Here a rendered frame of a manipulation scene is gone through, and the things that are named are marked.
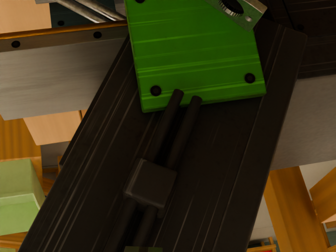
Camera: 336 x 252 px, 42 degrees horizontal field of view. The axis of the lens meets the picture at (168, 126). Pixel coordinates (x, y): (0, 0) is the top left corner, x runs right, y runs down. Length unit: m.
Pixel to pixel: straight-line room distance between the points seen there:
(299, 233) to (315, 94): 0.69
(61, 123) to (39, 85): 0.60
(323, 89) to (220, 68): 0.16
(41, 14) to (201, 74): 0.49
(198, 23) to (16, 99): 0.30
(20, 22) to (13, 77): 0.29
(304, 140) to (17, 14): 0.53
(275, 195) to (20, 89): 0.77
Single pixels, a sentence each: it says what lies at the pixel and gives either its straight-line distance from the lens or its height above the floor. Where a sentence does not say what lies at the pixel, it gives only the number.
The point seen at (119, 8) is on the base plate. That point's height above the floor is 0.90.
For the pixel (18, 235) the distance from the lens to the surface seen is 3.21.
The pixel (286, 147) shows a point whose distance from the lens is 0.67.
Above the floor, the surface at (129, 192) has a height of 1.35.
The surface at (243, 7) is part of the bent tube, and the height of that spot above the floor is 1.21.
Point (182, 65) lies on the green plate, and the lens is 0.40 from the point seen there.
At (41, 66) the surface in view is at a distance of 0.56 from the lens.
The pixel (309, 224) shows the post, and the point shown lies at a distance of 1.19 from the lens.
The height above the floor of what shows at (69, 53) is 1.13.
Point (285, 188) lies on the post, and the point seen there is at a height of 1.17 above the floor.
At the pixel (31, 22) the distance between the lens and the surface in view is 0.86.
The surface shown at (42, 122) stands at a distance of 1.18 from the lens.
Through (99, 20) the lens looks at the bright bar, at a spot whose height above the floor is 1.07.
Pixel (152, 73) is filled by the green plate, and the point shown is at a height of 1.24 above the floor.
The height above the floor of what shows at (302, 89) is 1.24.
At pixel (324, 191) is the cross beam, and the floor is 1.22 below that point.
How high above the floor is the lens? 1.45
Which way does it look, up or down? 25 degrees down
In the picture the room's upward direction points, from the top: 168 degrees clockwise
